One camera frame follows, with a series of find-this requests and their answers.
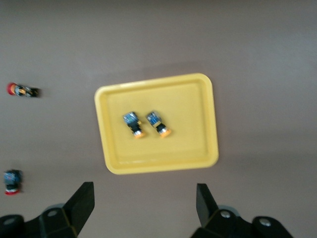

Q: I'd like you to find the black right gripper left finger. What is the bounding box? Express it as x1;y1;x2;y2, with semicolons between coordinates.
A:
0;181;95;238

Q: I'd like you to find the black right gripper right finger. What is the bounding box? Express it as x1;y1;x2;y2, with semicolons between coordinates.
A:
190;183;294;238

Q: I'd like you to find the yellow-capped push button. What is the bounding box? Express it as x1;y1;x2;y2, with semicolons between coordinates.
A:
123;111;147;139
145;111;172;139

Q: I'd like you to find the red mushroom button black body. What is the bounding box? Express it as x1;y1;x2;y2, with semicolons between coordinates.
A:
2;169;23;196

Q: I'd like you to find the yellow plastic tray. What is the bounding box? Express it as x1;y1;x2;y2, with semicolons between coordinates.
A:
94;72;220;176

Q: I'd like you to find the red button orange striped body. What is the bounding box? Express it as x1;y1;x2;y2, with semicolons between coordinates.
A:
6;82;42;98

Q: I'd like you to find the brown table cover mat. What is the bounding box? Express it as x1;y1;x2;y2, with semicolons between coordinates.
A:
0;0;317;238

